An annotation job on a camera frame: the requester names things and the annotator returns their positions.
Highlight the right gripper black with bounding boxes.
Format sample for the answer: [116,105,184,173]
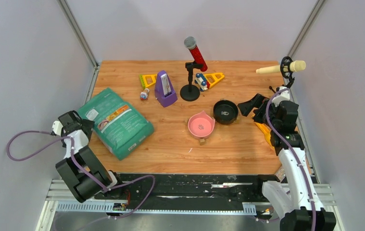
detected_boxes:
[237,93,279,130]

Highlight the green pet food bag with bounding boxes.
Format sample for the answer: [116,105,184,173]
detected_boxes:
[77,88,154,160]

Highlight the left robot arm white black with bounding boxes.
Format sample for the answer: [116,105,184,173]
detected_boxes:
[52,111,126,203]

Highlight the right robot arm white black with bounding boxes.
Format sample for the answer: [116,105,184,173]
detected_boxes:
[238,94,337,231]

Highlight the black pet bowl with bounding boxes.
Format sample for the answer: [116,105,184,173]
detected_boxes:
[213,100,239,125]

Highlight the pink cat-ear pet bowl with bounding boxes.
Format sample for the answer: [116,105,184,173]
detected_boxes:
[188,111,215,140]

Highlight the yellow scoop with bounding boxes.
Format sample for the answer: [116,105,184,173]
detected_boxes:
[255,122,273,147]

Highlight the yellow orange toy triangle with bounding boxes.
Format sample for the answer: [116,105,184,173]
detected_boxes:
[204,73,225,89]

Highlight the blue white toy car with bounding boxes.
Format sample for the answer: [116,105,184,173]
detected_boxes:
[194,73,210,91]

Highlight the black round-base mic stand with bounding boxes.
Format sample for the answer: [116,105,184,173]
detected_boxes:
[180,61,203,102]

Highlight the cream microphone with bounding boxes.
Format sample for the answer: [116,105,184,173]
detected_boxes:
[255,60,306,74]

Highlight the silver glitter microphone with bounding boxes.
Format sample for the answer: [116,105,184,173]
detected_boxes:
[275,166,286,182]

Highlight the small toy figure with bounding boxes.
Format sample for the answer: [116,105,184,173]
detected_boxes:
[140,88,150,101]

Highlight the purple metronome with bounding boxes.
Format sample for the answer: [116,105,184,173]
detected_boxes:
[154,70,177,107]

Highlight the yellow green toy triangle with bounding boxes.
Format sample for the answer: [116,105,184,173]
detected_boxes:
[139,74,157,89]

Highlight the red glitter microphone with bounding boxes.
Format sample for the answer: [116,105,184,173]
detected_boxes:
[184,36,208,72]

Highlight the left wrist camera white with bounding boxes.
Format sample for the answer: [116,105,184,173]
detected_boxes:
[51,120,63,136]

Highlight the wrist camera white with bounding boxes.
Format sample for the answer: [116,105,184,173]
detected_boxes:
[51,120,63,136]
[272,86,290,107]

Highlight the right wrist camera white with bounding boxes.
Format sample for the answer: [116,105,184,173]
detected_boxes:
[272,86,290,107]

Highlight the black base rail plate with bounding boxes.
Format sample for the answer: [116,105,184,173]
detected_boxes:
[94,174,278,211]

